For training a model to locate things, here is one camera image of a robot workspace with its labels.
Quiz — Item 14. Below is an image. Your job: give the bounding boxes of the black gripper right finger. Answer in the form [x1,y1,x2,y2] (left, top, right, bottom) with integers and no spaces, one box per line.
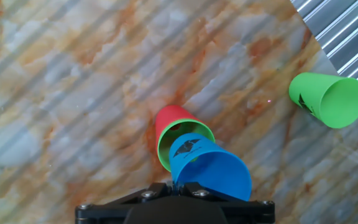
[178,182,275,217]

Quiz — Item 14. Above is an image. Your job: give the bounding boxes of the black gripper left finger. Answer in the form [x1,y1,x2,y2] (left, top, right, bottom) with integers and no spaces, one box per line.
[75,182,173,217]

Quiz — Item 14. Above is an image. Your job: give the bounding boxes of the green plastic cup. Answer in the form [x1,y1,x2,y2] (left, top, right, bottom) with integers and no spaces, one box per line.
[288,72,358,129]
[157,118,216,172]

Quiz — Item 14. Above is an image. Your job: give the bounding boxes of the marble pattern mat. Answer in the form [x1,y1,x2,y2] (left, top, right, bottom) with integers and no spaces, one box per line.
[0,0,358,224]

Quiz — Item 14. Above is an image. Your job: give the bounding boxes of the blue plastic cup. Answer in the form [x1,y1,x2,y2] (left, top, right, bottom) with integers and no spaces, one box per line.
[168,133,253,202]

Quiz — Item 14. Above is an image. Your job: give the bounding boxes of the red plastic cup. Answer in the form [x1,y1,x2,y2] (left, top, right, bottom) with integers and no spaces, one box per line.
[154,105,203,153]

